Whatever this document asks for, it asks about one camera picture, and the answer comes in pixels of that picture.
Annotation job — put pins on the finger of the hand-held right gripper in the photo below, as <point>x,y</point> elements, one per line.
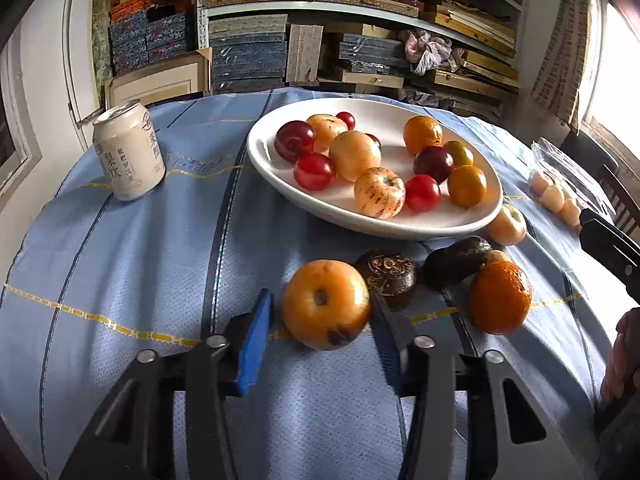
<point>612,255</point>

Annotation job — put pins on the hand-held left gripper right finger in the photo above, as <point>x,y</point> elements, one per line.
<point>389,350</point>

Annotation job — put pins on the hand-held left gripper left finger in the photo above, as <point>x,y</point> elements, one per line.
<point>254,345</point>

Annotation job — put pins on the yellow fruit with dark streaks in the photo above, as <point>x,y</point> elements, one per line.
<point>325,305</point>

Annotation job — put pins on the white oval plate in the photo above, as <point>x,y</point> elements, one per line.
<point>440,222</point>

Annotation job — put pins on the red striped yellow apple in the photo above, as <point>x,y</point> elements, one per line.
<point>379,194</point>

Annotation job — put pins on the large red tomato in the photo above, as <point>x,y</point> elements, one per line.
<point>314,172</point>

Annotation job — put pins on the dark red plum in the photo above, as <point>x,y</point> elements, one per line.
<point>295,141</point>
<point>432,164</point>

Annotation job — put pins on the red cherry tomato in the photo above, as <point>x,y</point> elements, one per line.
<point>346,120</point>
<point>373,139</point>

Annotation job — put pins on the orange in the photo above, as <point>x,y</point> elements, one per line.
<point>500,300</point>
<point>422,135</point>

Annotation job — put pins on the person's right hand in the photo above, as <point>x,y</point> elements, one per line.
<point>622,355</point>

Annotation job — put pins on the dark wooden chair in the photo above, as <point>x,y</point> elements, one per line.
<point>622,200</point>

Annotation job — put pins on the row of tan eggs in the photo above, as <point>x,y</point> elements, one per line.
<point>555,197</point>

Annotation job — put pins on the clear plastic egg tray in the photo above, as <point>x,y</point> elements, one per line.
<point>575,170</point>

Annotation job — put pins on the dark avocado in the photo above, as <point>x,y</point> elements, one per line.
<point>455,260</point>

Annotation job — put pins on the blue tablecloth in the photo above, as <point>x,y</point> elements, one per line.
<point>125,270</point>

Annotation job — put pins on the small orange tangerine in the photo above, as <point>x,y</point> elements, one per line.
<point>467,187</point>

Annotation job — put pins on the bright window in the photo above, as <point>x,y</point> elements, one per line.
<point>620,75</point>

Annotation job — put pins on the greenish yellow tangerine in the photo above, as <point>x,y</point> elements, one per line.
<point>460,152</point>

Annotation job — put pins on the patterned curtain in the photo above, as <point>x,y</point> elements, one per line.
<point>565,55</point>

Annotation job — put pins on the cream drink can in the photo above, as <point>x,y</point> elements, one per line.
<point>130,157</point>

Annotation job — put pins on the stack of wooden flat boxes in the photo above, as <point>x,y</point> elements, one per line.
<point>480,35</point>

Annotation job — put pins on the pink plastic bag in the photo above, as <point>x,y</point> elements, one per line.
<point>430,50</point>

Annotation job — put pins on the stack of blue flat boxes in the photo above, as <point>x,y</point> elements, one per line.
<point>370,55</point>
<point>247,57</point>

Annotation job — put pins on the dim window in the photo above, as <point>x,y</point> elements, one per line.
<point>12,140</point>

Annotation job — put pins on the stack of blue patterned crates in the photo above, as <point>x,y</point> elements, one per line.
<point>150,35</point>

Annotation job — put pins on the white metal shelving unit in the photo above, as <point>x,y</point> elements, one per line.
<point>350,10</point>

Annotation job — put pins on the green marbled panel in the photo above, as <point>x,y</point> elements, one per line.
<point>101,35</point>

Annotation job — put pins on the wooden picture frame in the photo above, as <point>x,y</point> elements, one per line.
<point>155,80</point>

